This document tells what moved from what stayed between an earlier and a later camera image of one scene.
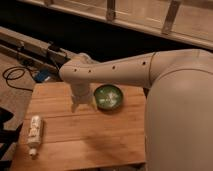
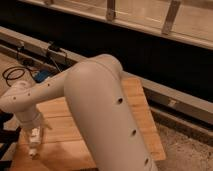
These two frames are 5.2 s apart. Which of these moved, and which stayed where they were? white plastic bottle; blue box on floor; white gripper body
Moved: white gripper body
Stayed: blue box on floor; white plastic bottle
